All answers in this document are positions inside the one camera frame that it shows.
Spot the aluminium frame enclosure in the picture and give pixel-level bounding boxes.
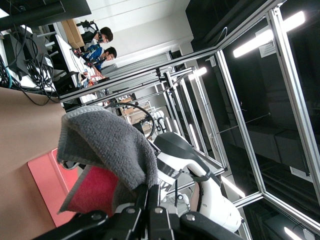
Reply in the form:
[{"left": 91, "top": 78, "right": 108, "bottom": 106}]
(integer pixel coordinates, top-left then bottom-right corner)
[{"left": 59, "top": 0, "right": 320, "bottom": 240}]

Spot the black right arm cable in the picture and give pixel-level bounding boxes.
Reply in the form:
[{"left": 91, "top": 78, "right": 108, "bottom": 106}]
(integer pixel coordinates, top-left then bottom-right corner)
[{"left": 104, "top": 102, "right": 155, "bottom": 138}]

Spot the grey and pink cloth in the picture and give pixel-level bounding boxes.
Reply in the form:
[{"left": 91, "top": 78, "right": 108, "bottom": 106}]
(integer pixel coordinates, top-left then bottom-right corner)
[{"left": 56, "top": 105, "right": 160, "bottom": 216}]

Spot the brown cardboard box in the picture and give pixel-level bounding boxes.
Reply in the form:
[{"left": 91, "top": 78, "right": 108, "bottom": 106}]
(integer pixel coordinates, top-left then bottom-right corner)
[{"left": 61, "top": 19, "right": 86, "bottom": 50}]

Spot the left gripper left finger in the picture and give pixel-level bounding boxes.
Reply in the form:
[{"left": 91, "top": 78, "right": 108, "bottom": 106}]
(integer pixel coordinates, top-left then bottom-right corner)
[{"left": 34, "top": 183, "right": 149, "bottom": 240}]

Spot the person in black jacket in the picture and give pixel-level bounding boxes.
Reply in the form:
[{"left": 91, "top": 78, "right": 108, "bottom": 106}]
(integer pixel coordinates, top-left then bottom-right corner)
[{"left": 76, "top": 19, "right": 114, "bottom": 48}]

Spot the pink plastic bin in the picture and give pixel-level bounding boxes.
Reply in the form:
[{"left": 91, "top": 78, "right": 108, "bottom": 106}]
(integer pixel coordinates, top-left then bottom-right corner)
[{"left": 26, "top": 147, "right": 83, "bottom": 228}]

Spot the person in blue jacket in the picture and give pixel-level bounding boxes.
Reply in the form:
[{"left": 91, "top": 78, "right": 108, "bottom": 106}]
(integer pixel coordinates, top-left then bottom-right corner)
[{"left": 82, "top": 46, "right": 118, "bottom": 74}]

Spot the ceiling light bar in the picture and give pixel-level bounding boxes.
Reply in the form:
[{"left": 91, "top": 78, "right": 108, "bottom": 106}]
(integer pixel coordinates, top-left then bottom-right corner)
[
  {"left": 188, "top": 66, "right": 208, "bottom": 81},
  {"left": 232, "top": 11, "right": 306, "bottom": 59}
]

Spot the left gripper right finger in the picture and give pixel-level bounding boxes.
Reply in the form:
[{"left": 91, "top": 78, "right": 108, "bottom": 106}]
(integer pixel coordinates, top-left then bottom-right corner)
[{"left": 147, "top": 184, "right": 241, "bottom": 240}]

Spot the ceiling air vent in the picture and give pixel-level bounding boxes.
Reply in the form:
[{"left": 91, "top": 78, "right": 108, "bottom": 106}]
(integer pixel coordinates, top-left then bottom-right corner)
[{"left": 258, "top": 39, "right": 280, "bottom": 59}]

